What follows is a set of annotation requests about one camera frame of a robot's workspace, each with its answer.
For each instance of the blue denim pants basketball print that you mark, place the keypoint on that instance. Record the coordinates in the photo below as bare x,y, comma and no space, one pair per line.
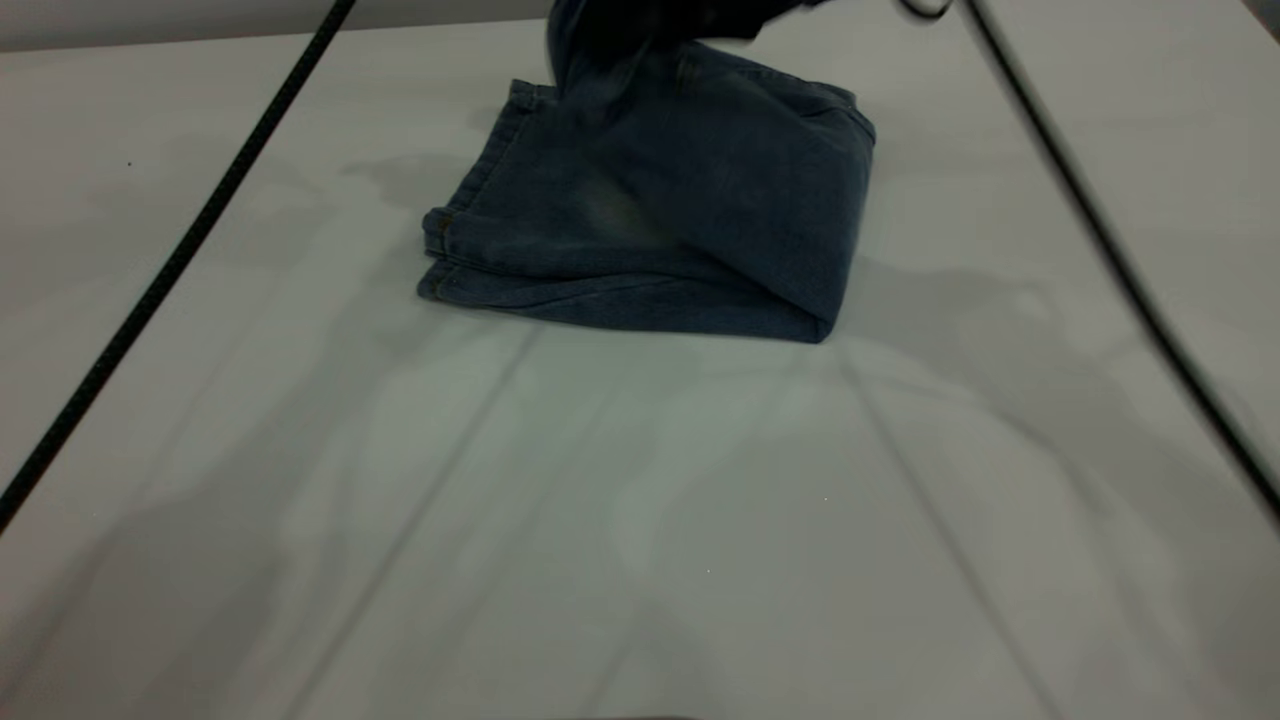
700,200

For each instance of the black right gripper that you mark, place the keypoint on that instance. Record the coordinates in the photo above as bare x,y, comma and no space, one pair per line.
720,15

